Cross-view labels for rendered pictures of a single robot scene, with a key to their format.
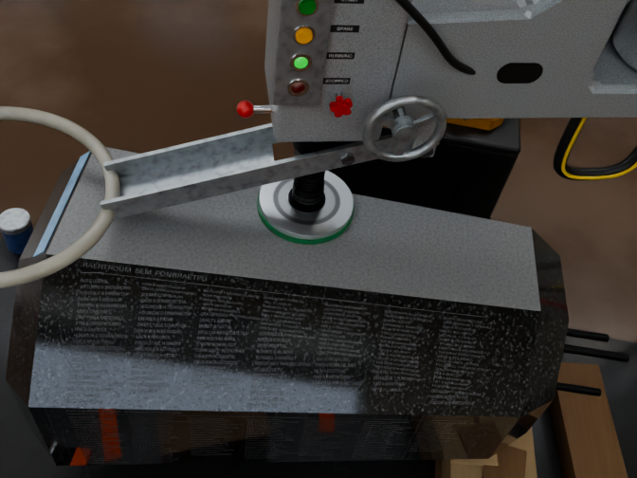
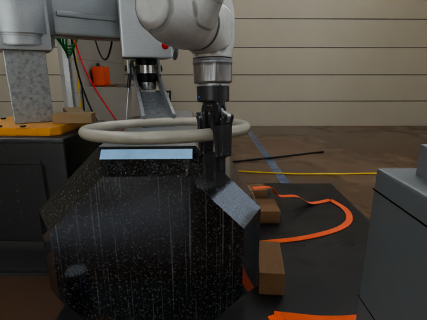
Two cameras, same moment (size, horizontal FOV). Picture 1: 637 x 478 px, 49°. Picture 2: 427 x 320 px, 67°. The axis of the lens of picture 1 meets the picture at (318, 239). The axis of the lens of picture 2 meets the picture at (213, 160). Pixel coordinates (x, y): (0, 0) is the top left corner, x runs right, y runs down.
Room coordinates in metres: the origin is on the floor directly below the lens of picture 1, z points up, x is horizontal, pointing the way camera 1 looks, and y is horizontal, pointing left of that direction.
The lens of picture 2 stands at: (0.76, 1.60, 1.04)
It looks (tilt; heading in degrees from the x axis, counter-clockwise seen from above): 15 degrees down; 269
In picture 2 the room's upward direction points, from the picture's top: straight up
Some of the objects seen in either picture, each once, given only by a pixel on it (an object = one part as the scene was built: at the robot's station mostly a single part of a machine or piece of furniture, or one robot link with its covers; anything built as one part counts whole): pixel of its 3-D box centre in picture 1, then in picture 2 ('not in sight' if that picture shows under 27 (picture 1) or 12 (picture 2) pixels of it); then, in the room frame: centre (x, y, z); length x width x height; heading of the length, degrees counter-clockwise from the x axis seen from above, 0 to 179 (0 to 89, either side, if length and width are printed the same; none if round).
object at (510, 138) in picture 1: (395, 154); (44, 188); (1.75, -0.21, 0.37); 0.66 x 0.66 x 0.74; 89
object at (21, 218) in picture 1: (17, 230); not in sight; (1.38, 1.00, 0.08); 0.10 x 0.10 x 0.13
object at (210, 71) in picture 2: not in sight; (212, 73); (0.75, 0.84, 1.04); 0.09 x 0.09 x 0.06
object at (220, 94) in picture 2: not in sight; (213, 105); (0.75, 0.85, 0.97); 0.08 x 0.07 x 0.09; 121
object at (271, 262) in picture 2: not in sight; (269, 265); (0.45, 0.16, 0.07); 0.30 x 0.12 x 0.12; 83
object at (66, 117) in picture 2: not in sight; (74, 117); (1.50, -0.15, 0.81); 0.20 x 0.10 x 0.05; 7
